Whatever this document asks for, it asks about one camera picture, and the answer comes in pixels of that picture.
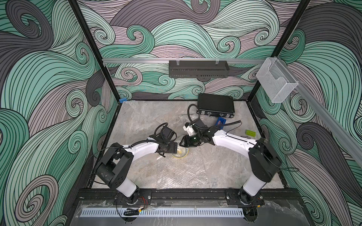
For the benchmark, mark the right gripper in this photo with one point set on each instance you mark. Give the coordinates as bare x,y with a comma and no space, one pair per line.
186,142

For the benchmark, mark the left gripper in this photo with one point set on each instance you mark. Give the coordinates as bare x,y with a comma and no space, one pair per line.
173,149

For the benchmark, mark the yellow patterned ceramic bowl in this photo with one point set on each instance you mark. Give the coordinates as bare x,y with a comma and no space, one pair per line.
181,152

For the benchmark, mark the clear bubble wrap sheet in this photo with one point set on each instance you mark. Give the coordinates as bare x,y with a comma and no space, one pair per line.
185,118
188,172

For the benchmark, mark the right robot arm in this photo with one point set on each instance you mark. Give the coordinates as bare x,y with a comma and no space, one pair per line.
264,160

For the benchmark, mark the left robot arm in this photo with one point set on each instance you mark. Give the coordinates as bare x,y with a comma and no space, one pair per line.
114,165

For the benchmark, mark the blue tape dispenser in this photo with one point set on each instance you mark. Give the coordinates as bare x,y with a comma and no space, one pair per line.
220,121

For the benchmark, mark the black hard case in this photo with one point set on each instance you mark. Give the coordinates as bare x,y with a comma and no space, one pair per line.
214,105

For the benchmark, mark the green sticky note pad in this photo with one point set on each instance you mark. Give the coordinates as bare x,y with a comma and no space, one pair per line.
250,133

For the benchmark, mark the blue corner clip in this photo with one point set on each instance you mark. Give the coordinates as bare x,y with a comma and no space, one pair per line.
122,100

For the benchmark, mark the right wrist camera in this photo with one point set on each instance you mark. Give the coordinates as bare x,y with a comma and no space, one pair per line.
188,128

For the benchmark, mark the black perforated wall tray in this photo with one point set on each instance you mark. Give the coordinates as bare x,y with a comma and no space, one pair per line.
198,69

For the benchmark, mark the aluminium rail back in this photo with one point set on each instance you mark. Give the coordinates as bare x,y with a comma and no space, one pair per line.
142,60

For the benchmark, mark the aluminium rail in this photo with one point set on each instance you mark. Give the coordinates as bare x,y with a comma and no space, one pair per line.
335,95
142,60

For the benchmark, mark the white slotted cable duct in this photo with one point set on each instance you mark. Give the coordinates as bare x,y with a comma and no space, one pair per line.
166,212

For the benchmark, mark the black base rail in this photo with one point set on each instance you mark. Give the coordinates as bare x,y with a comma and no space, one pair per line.
153,196

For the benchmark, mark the clear acrylic wall holder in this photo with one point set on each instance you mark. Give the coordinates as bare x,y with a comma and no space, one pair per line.
277,79

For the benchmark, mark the aluminium rail right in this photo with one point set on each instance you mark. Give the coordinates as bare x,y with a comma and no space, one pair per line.
335,95

